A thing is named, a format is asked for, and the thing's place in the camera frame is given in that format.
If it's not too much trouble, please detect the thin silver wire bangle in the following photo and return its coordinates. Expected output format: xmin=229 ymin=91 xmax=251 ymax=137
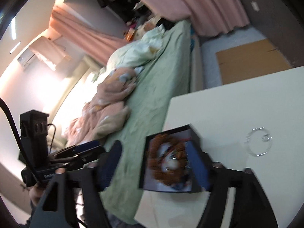
xmin=244 ymin=127 xmax=273 ymax=157

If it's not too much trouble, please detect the black square jewelry box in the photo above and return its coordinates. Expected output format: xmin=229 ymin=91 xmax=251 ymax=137
xmin=138 ymin=125 xmax=211 ymax=194

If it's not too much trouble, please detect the brown bead bracelet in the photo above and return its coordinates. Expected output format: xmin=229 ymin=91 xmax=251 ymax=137
xmin=147 ymin=134 xmax=191 ymax=187

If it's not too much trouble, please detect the pile of mixed jewelry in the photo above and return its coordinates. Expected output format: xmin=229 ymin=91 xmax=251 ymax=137
xmin=153 ymin=142 xmax=193 ymax=192

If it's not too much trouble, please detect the person's left hand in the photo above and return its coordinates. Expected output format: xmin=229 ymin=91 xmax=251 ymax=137
xmin=29 ymin=167 xmax=67 ymax=207

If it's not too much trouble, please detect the pink fleece blanket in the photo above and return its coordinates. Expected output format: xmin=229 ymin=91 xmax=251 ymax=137
xmin=64 ymin=67 xmax=137 ymax=146

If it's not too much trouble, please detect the white cube side table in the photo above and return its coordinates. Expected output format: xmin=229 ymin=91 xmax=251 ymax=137
xmin=133 ymin=66 xmax=304 ymax=228

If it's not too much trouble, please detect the pink curtain left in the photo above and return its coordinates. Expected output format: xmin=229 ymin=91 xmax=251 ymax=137
xmin=49 ymin=6 xmax=128 ymax=65

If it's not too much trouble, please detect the pink curtain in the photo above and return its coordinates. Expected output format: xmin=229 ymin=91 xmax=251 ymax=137
xmin=49 ymin=6 xmax=128 ymax=65
xmin=140 ymin=0 xmax=250 ymax=36

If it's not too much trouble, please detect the light green duvet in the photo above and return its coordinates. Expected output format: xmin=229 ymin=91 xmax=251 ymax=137
xmin=92 ymin=25 xmax=165 ymax=82

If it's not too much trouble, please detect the orange box on shelf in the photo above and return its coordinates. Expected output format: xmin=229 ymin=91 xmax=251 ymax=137
xmin=124 ymin=28 xmax=136 ymax=42

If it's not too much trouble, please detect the flat brown cardboard sheet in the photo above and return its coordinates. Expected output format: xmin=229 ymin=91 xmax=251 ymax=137
xmin=216 ymin=39 xmax=291 ymax=85

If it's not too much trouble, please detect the green bed sheet mattress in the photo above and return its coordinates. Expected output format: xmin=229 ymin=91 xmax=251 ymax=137
xmin=100 ymin=20 xmax=191 ymax=224

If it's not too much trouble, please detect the black garment on bed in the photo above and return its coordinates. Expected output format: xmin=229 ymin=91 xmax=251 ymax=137
xmin=156 ymin=17 xmax=176 ymax=30

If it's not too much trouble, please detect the pink curtain right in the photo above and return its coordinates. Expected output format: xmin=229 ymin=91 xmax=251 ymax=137
xmin=140 ymin=0 xmax=250 ymax=36

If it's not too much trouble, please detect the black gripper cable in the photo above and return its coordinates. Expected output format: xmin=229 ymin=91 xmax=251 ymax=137
xmin=0 ymin=97 xmax=39 ymax=186

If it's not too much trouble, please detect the white wall socket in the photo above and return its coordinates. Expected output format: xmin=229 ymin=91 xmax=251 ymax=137
xmin=251 ymin=2 xmax=260 ymax=12

